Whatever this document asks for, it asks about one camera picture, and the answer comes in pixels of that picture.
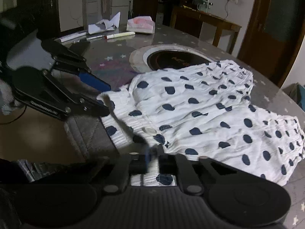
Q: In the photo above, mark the brown wooden door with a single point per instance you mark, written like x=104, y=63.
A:
x=273, y=38

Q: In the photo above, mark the glass jug on table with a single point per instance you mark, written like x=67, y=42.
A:
x=204, y=6

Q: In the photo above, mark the wall socket with cable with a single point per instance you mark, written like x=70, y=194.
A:
x=226, y=7

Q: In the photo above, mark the grey star quilted table cover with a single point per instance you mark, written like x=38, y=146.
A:
x=109, y=60

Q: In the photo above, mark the white marker pen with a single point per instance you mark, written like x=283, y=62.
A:
x=118, y=35

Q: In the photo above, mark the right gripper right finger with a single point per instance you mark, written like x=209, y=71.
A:
x=179, y=166

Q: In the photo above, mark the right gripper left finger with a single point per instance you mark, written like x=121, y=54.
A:
x=133, y=163

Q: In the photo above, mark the folded white paper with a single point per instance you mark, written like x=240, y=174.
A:
x=105, y=25

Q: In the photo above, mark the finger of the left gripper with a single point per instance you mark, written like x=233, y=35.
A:
x=83, y=72
x=83, y=105

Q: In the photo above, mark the water dispenser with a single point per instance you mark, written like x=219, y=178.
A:
x=90, y=12

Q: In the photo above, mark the round induction cooktop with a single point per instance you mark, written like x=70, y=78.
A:
x=163, y=56

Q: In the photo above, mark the wooden side table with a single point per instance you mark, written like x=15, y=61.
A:
x=213, y=20

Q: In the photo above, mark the pink tissue pack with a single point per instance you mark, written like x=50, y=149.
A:
x=141, y=24

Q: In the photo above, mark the white navy polka-dot garment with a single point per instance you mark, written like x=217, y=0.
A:
x=205, y=110

